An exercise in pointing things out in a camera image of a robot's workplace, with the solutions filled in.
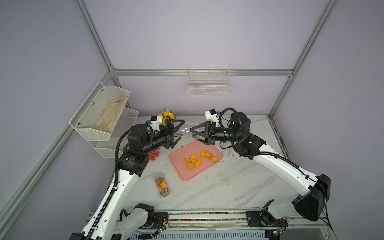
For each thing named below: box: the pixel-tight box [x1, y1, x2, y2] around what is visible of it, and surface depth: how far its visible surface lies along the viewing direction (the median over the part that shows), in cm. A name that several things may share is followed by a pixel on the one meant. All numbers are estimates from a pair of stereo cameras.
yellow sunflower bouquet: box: [157, 107, 177, 125], surface depth 90 cm
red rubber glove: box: [148, 148, 160, 161], surface depth 100 cm
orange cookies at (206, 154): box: [200, 149, 219, 162], surface depth 97 cm
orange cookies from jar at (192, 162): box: [183, 154, 202, 170], surface depth 95 cm
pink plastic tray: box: [169, 140, 223, 181], surface depth 97 cm
